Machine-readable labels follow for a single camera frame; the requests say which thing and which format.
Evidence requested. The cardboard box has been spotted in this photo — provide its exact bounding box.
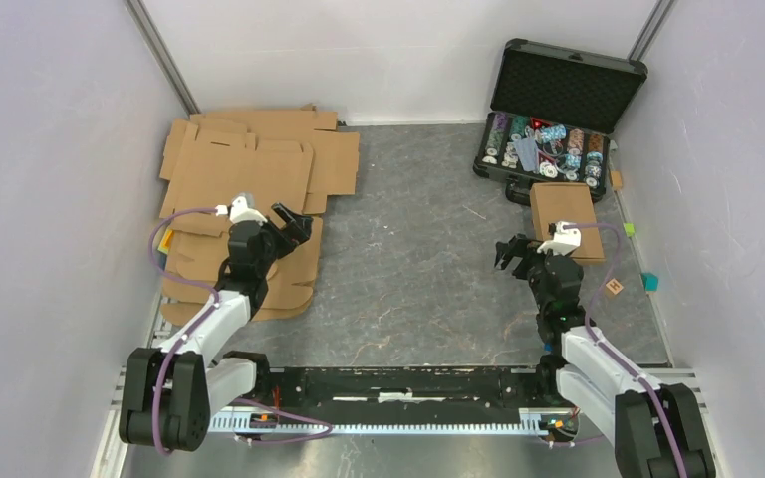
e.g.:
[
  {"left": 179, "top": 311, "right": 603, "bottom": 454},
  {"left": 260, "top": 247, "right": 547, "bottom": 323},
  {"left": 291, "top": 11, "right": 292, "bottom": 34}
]
[
  {"left": 159, "top": 119, "right": 314, "bottom": 219},
  {"left": 530, "top": 182, "right": 605, "bottom": 265}
]

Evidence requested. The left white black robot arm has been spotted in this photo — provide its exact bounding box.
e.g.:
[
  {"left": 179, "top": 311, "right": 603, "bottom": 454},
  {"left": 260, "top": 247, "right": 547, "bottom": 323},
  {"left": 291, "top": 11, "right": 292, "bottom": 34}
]
[{"left": 118, "top": 195, "right": 313, "bottom": 455}]

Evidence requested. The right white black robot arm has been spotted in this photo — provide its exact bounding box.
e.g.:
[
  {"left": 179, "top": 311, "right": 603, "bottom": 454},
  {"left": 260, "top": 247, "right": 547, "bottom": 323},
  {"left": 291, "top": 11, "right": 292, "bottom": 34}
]
[{"left": 494, "top": 228, "right": 717, "bottom": 477}]

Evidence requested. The folded cardboard box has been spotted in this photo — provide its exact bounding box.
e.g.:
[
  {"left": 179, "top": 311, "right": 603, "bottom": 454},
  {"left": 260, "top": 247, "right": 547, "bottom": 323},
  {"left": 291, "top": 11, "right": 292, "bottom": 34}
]
[{"left": 530, "top": 182, "right": 605, "bottom": 265}]

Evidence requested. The stack of flat cardboard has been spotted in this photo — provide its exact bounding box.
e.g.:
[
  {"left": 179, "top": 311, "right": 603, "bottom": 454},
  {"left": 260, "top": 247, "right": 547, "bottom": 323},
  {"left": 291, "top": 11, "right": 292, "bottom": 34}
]
[{"left": 159, "top": 106, "right": 360, "bottom": 325}]

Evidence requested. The wooden letter block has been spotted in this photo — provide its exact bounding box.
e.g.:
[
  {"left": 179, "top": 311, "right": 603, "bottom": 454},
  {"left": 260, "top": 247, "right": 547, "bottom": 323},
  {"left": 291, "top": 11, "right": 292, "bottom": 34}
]
[{"left": 604, "top": 279, "right": 624, "bottom": 297}]

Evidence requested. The orange yellow block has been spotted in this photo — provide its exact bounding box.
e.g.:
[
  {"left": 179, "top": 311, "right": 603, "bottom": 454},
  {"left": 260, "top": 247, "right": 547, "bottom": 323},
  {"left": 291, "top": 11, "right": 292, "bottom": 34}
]
[{"left": 155, "top": 229, "right": 174, "bottom": 254}]

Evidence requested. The teal cube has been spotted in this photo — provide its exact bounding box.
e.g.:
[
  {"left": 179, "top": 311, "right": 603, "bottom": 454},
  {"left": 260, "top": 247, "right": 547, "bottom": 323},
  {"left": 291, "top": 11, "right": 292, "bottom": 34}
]
[{"left": 640, "top": 272, "right": 659, "bottom": 293}]

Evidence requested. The small brown wooden block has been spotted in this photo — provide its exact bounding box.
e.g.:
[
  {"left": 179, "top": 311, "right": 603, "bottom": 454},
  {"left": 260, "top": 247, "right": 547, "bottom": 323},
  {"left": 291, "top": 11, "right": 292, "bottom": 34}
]
[{"left": 610, "top": 170, "right": 624, "bottom": 191}]

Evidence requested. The black poker chip case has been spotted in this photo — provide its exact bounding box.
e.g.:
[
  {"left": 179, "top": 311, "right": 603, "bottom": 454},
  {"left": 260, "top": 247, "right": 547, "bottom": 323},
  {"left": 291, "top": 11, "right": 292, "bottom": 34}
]
[{"left": 472, "top": 39, "right": 648, "bottom": 205}]

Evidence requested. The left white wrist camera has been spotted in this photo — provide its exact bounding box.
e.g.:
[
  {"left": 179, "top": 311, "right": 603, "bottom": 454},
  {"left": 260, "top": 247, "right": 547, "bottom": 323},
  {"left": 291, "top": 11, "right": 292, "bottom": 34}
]
[{"left": 227, "top": 193, "right": 267, "bottom": 225}]

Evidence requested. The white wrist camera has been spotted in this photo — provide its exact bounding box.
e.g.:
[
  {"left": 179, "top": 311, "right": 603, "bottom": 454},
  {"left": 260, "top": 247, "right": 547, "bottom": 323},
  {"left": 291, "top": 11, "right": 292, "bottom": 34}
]
[
  {"left": 536, "top": 221, "right": 582, "bottom": 256},
  {"left": 227, "top": 193, "right": 267, "bottom": 225}
]

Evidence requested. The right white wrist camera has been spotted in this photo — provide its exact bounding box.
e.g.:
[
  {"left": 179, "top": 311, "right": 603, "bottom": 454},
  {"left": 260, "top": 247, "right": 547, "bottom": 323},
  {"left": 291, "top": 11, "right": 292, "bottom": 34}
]
[{"left": 536, "top": 221, "right": 582, "bottom": 256}]

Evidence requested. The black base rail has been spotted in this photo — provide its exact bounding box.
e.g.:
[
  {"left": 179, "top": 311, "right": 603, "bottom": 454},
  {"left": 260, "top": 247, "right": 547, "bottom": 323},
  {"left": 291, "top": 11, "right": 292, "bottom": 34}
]
[{"left": 250, "top": 365, "right": 573, "bottom": 426}]

